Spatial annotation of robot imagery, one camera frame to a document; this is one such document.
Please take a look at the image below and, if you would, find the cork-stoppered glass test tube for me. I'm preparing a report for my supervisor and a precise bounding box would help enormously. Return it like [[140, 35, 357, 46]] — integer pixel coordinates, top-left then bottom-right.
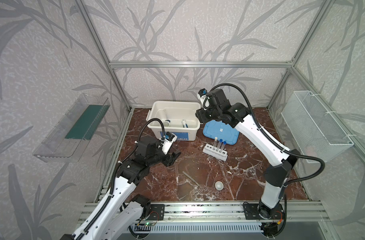
[[213, 137, 218, 150]]

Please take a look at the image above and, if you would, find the blue-capped test tube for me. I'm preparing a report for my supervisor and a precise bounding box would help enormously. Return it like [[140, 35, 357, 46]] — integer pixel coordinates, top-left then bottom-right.
[[221, 141, 227, 152], [217, 139, 223, 151]]

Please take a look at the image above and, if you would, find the white gauze roll blue label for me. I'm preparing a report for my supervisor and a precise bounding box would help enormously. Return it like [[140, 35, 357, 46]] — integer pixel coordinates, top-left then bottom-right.
[[181, 120, 189, 128]]

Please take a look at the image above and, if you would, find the blue base small flask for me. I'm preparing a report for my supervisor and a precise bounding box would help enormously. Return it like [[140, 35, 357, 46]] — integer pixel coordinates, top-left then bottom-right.
[[161, 109, 170, 121]]

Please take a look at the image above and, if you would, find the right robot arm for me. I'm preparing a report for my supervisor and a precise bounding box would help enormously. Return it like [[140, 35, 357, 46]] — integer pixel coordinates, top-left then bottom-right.
[[195, 84, 326, 219]]

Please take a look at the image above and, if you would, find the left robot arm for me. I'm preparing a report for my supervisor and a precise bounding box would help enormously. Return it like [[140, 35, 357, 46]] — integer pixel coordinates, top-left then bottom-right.
[[61, 118, 181, 240]]

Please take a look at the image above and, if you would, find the blue plastic bin lid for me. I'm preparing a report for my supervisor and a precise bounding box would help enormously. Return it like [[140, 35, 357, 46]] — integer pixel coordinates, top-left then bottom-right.
[[203, 120, 239, 145]]

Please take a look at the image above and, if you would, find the white test tube rack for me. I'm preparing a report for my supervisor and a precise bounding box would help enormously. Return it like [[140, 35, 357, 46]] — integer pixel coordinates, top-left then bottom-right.
[[203, 144, 228, 162]]

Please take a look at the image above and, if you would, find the white plastic storage bin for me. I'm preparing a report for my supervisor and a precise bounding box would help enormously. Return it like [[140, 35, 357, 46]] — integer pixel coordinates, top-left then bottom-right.
[[146, 101, 201, 141]]

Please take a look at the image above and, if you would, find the small white ceramic crucible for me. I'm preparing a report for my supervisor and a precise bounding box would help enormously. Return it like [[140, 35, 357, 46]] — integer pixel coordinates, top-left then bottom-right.
[[215, 181, 224, 191]]

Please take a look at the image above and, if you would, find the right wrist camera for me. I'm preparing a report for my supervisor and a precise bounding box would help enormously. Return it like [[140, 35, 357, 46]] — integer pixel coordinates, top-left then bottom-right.
[[198, 89, 209, 110]]

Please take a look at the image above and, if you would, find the aluminium front rail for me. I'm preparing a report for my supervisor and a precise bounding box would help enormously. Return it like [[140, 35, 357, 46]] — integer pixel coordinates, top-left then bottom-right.
[[77, 201, 330, 224]]

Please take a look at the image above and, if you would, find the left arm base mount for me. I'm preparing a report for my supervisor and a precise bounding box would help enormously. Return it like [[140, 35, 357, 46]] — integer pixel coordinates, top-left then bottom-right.
[[138, 204, 165, 221]]

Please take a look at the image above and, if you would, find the clear acrylic wall shelf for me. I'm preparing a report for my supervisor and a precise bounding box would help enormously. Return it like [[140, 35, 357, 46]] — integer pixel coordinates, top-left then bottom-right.
[[33, 94, 110, 163]]

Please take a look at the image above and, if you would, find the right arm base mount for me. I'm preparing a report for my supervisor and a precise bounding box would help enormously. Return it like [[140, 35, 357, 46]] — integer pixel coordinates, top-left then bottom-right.
[[242, 202, 285, 221]]

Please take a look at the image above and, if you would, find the white wire mesh basket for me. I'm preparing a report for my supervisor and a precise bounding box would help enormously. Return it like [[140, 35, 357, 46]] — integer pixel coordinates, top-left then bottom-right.
[[281, 91, 354, 163]]

